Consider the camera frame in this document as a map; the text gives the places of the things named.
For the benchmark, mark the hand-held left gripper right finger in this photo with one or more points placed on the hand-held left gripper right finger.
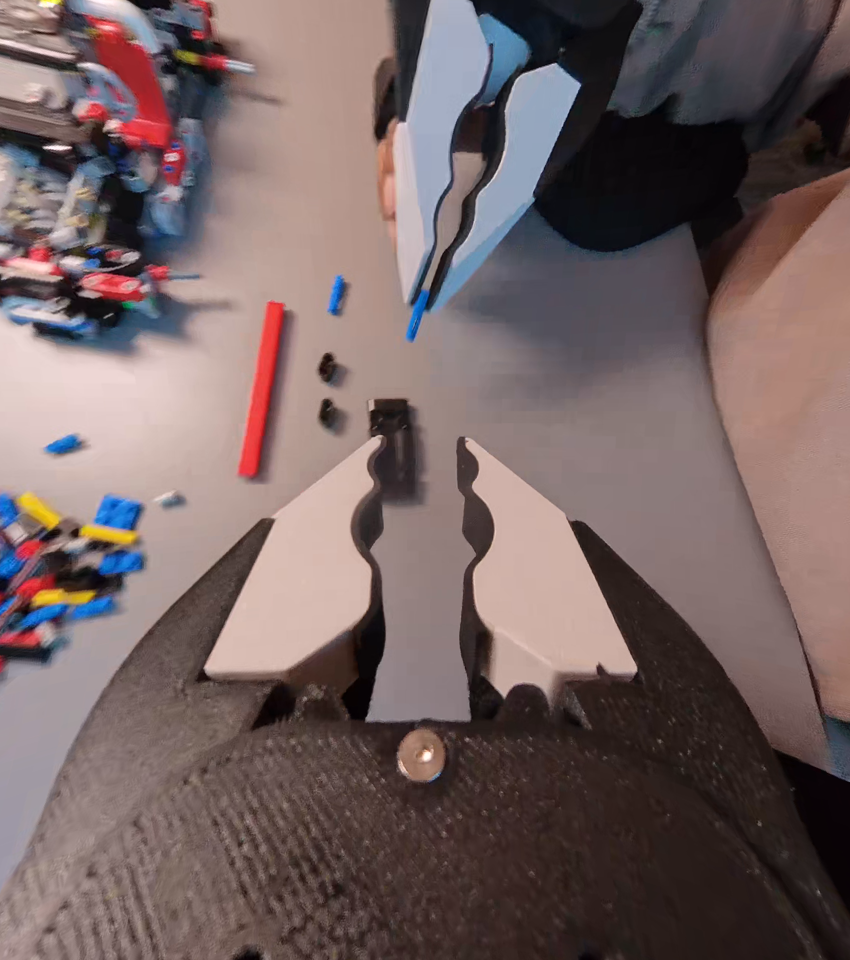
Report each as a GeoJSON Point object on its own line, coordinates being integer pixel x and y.
{"type": "Point", "coordinates": [545, 600]}

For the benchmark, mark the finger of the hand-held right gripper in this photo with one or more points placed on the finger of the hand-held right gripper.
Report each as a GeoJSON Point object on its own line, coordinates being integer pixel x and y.
{"type": "Point", "coordinates": [530, 150]}
{"type": "Point", "coordinates": [432, 112]}

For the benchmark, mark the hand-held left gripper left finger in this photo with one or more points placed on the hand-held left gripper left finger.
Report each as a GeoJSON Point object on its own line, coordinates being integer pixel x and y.
{"type": "Point", "coordinates": [290, 600]}

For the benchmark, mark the black toy panel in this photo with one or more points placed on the black toy panel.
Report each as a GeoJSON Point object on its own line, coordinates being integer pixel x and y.
{"type": "Point", "coordinates": [395, 450]}

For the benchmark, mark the small black toy connector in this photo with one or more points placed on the small black toy connector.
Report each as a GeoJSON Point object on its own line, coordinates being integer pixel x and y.
{"type": "Point", "coordinates": [331, 366]}
{"type": "Point", "coordinates": [331, 414]}

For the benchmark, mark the blue toy pin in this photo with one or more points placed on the blue toy pin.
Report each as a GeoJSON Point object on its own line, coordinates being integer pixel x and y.
{"type": "Point", "coordinates": [417, 315]}
{"type": "Point", "coordinates": [63, 444]}
{"type": "Point", "coordinates": [336, 294]}

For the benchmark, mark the long red toy beam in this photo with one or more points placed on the long red toy beam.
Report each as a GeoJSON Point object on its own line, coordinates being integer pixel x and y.
{"type": "Point", "coordinates": [263, 390]}

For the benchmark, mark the pile of mixed toy bricks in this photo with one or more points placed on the pile of mixed toy bricks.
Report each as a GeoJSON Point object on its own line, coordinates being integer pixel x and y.
{"type": "Point", "coordinates": [19, 585]}

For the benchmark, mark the partly built toy car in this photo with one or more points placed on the partly built toy car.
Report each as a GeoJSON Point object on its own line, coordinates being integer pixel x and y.
{"type": "Point", "coordinates": [132, 112]}

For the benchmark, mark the person's right forearm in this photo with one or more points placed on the person's right forearm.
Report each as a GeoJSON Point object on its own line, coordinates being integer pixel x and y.
{"type": "Point", "coordinates": [732, 60]}

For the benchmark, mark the person's right hand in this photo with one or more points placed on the person's right hand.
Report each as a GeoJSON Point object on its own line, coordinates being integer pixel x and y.
{"type": "Point", "coordinates": [386, 180]}

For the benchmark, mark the small grey toy bush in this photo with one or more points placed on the small grey toy bush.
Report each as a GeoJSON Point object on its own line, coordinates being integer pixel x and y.
{"type": "Point", "coordinates": [168, 498]}

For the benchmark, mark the loose blue toy pin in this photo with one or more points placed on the loose blue toy pin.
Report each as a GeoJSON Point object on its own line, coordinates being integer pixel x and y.
{"type": "Point", "coordinates": [63, 444]}

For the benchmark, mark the person's beige clothing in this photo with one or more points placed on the person's beige clothing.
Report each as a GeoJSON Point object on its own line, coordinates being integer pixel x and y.
{"type": "Point", "coordinates": [807, 450]}

